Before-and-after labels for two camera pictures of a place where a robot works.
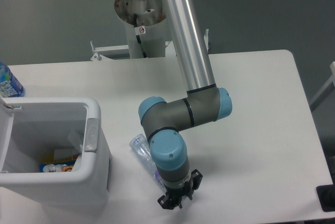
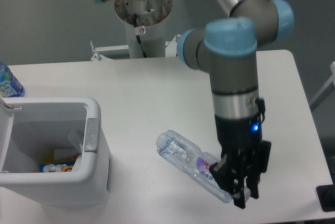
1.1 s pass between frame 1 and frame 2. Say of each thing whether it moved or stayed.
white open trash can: stayed
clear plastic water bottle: moved
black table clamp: stayed
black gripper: moved
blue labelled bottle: stayed
